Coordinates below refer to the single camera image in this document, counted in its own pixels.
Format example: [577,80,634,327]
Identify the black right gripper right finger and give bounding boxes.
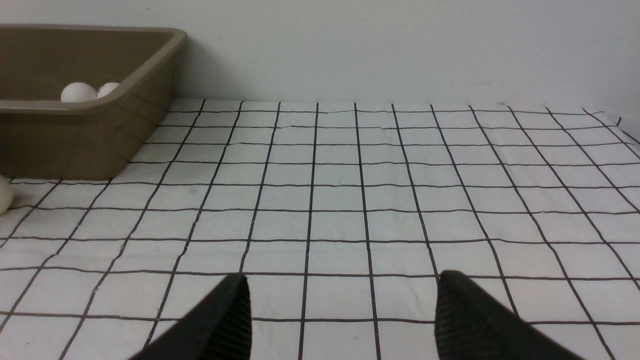
[434,269,581,360]

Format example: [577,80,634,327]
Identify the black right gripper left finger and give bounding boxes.
[132,273,253,360]

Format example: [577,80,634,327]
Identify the white ball with black logo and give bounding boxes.
[0,175,14,215]

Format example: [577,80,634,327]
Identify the plain white ball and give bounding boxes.
[60,82,96,103]
[96,82,120,100]

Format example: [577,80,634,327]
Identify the white black-grid tablecloth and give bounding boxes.
[0,99,640,360]

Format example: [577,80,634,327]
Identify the olive green plastic bin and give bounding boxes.
[0,23,188,180]

